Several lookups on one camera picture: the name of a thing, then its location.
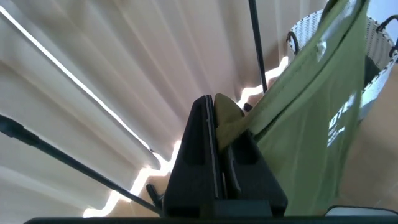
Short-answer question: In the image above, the beige curtain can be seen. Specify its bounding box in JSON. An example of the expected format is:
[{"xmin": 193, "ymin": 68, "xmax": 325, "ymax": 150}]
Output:
[{"xmin": 0, "ymin": 0, "xmax": 327, "ymax": 218}]

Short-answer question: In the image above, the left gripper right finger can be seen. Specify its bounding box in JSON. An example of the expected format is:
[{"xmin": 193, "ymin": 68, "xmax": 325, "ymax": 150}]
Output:
[{"xmin": 219, "ymin": 130, "xmax": 289, "ymax": 217}]

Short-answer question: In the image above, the black clothes rack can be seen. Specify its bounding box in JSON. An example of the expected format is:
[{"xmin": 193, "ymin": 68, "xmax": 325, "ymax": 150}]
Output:
[{"xmin": 0, "ymin": 0, "xmax": 269, "ymax": 216}]

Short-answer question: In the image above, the white laundry basket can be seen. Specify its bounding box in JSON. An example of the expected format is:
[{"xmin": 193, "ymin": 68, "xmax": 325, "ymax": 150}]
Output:
[{"xmin": 285, "ymin": 9, "xmax": 398, "ymax": 121}]

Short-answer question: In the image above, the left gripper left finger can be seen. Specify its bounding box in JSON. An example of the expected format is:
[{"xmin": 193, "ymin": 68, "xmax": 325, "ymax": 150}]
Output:
[{"xmin": 163, "ymin": 95, "xmax": 224, "ymax": 217}]

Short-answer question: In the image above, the green printed shirt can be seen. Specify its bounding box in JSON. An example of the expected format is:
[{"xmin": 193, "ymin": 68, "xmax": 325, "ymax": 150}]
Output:
[{"xmin": 213, "ymin": 0, "xmax": 371, "ymax": 217}]

